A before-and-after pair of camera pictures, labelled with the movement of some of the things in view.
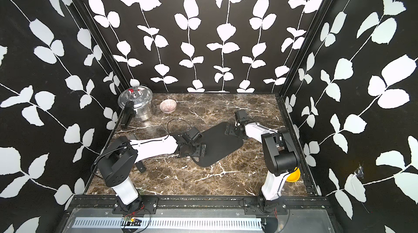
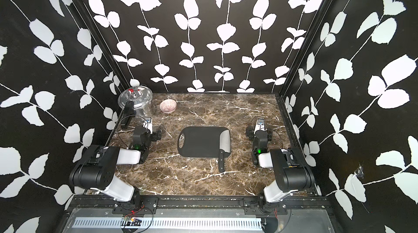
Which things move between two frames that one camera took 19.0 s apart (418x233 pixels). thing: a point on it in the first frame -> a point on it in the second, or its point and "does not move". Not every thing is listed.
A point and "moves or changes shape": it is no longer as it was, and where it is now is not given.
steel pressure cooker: [141, 97] does not move
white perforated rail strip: [167, 224] does not move
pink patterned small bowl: [167, 105] does not move
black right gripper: [232, 133] -> [250, 133]
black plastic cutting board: [219, 145] moves or changes shape
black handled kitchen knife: [140, 165] -> [225, 146]
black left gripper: [198, 152] -> [155, 134]
